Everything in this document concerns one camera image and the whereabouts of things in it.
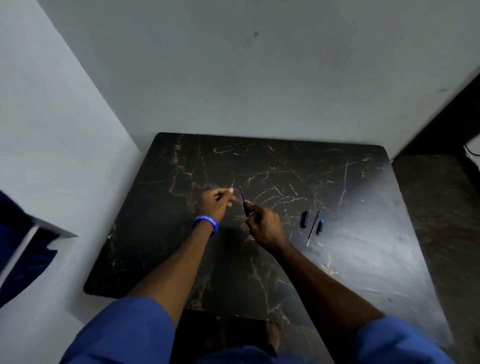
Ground person's left hand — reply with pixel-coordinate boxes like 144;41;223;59
198;188;237;223

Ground person's right hand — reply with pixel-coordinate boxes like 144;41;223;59
244;203;289;253

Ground person's left forearm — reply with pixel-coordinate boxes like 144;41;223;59
125;224;215;328

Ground person's right forearm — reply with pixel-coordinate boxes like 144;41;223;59
271;240;386;355

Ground blue silicone wristband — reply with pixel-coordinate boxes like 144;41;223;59
192;214;219;238

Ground thin blue pen barrel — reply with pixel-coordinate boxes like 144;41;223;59
305;210;321;248

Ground person's bare foot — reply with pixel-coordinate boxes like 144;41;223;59
265;320;282;354

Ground blue shirt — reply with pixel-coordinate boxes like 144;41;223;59
59;297;457;364

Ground white ledge board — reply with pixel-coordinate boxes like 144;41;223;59
0;215;79;286

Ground white object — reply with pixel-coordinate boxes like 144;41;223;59
463;133;480;157

